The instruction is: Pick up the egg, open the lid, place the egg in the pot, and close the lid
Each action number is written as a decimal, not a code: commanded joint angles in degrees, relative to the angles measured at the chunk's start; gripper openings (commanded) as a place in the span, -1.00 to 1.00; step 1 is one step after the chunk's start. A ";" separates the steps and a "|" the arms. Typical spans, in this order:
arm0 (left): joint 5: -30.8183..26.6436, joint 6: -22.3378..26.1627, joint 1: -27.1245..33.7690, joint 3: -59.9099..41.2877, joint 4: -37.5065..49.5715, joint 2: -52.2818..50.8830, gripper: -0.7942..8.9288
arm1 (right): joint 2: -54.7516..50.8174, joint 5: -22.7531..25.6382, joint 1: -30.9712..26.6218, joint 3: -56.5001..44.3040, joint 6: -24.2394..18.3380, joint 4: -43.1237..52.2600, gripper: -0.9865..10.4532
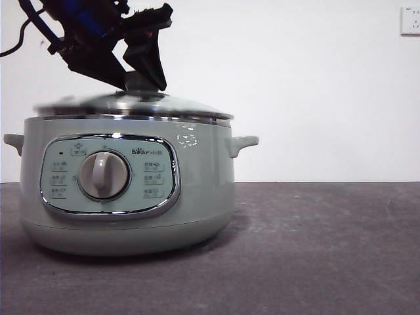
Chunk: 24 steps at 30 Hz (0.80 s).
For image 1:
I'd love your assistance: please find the glass lid with green knob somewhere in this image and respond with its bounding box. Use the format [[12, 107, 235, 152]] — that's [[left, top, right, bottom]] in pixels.
[[33, 70, 235, 126]]

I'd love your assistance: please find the pale green electric cooking pot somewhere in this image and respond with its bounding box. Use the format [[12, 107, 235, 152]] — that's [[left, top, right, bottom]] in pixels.
[[3, 114, 259, 257]]

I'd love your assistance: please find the thick black cable loop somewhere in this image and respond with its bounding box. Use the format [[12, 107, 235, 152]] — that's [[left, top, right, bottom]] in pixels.
[[18, 0, 65, 45]]

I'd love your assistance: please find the thin black cable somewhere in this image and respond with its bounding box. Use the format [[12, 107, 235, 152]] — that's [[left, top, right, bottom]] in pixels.
[[0, 8, 45, 58]]

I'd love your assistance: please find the white wall socket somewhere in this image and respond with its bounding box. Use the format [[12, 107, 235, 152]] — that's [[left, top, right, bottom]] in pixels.
[[400, 6, 420, 37]]

